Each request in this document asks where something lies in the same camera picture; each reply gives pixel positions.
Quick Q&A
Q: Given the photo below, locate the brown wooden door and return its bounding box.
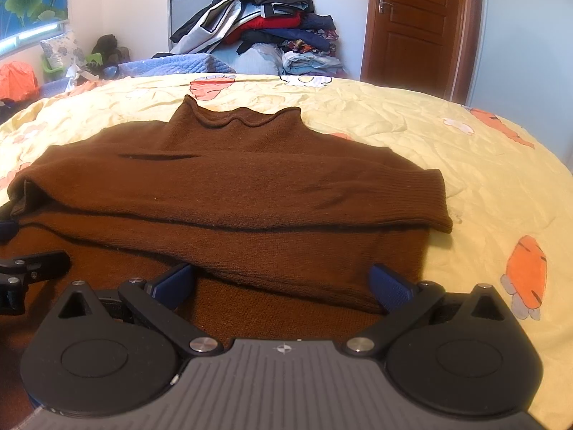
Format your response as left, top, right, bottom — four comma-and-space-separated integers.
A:
359, 0, 488, 101

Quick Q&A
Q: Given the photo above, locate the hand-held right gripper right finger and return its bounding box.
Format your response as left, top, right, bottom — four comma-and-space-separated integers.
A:
345, 263, 512, 359

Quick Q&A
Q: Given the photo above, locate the floral pillow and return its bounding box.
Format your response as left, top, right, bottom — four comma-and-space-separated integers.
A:
39, 29, 87, 71

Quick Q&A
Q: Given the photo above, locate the green plastic chair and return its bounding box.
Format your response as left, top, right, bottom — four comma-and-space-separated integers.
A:
42, 51, 106, 82

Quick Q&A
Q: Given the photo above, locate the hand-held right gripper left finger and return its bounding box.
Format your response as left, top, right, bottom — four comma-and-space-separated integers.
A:
56, 263, 225, 359

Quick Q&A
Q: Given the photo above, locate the grey framed panel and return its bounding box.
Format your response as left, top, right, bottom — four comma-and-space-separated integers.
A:
167, 0, 221, 53

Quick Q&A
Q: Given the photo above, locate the brown knit sweater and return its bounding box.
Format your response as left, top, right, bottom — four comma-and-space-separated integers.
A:
0, 95, 454, 422

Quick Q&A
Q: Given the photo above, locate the dark plush toy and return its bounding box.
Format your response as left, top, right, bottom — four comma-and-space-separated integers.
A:
91, 33, 131, 64

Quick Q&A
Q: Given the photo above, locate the light blue floral wardrobe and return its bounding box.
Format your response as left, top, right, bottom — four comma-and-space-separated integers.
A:
466, 0, 573, 144

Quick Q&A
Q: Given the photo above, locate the orange bag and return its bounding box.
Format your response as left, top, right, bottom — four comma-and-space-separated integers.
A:
0, 61, 39, 102

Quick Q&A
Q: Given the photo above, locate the yellow carrot print bedsheet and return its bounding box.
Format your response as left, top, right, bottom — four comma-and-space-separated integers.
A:
0, 73, 573, 422

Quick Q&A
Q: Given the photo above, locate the pile of mixed clothes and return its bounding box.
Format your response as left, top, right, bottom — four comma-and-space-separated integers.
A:
169, 0, 349, 78

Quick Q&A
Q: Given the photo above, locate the blue quilted blanket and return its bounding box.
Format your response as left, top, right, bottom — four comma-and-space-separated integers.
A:
117, 52, 236, 78

